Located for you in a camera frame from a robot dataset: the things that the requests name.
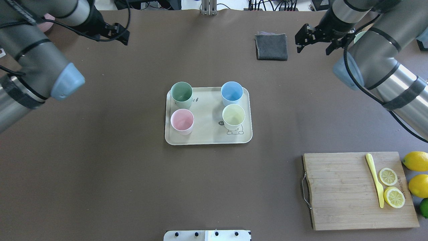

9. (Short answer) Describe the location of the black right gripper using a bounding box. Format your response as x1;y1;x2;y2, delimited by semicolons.
297;9;355;56

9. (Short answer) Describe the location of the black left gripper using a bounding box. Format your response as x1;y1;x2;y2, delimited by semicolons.
82;7;130;46

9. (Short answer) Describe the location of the mint green cup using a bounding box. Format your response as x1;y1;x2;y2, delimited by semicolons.
170;81;193;109

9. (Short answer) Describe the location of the light blue cup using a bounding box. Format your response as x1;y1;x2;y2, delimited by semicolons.
220;81;243;106

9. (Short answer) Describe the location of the pink cup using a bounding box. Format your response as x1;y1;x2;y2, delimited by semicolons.
170;108;195;135

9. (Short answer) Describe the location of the cream white cup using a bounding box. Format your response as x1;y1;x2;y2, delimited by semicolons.
222;104;246;130

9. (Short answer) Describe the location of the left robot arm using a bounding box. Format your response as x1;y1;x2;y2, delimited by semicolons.
1;0;129;132

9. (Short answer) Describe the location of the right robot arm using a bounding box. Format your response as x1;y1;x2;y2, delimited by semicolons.
295;0;428;142

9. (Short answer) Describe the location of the black framed tray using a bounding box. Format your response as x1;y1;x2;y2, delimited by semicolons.
416;39;428;52

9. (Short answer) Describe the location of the mint green bowl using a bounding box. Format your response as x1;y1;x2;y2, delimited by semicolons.
353;31;366;43

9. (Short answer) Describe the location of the grey folded cloth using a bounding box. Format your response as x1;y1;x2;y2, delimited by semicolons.
255;32;288;61

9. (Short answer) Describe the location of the pink bowl with ice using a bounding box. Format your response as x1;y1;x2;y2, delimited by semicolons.
37;13;55;32

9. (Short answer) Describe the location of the lemon half slice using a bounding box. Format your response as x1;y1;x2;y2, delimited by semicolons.
379;168;398;186
384;186;405;209

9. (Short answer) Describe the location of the wooden cutting board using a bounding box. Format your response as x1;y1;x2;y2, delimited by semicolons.
302;152;419;231

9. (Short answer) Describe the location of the yellow plastic knife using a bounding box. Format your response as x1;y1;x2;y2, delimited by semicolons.
365;153;385;209

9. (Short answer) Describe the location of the green lime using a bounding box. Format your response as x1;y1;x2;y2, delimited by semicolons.
419;198;428;219

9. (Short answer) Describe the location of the aluminium frame post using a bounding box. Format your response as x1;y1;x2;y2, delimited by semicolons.
201;0;217;16

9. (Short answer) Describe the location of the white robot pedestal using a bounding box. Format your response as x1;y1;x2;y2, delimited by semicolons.
163;229;252;241

